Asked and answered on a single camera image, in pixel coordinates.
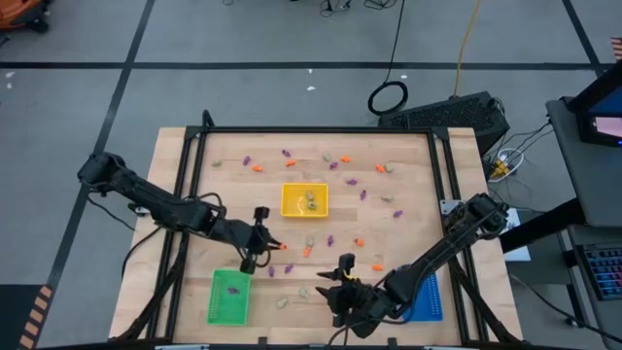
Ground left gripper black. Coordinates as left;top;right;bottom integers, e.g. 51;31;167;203
220;206;283;275

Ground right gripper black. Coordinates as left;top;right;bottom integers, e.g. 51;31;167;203
315;252;398;340

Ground yellow plastic basket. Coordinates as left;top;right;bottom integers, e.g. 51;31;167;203
280;182;330;219

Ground green plastic basket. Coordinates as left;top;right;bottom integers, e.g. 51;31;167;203
206;268;253;327

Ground blue plastic basket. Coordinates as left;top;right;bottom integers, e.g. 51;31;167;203
398;265;444;323

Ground white paper sheet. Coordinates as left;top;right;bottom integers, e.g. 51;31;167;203
500;209;532;263

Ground black computer case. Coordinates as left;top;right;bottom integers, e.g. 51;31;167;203
377;90;511;157

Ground black mat orange stripes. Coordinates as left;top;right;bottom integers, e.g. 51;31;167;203
0;284;54;350

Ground grey desk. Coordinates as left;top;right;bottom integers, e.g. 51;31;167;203
544;95;622;350

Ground backlit keyboard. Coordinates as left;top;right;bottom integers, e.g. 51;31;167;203
580;244;622;301

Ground black monitor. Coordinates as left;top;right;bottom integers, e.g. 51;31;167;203
568;60;622;147

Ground orange machine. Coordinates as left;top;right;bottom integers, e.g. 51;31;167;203
0;0;50;33

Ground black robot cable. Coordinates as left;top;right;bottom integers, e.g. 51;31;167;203
86;192;164;281

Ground black coiled cable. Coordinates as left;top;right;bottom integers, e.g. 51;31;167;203
367;0;410;117

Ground black floor cable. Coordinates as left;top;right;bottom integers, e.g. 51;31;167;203
507;274;622;344

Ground white coiled cable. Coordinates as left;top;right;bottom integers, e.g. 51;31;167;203
487;147;525;184

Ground yellow cable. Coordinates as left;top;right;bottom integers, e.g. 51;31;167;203
452;0;483;98

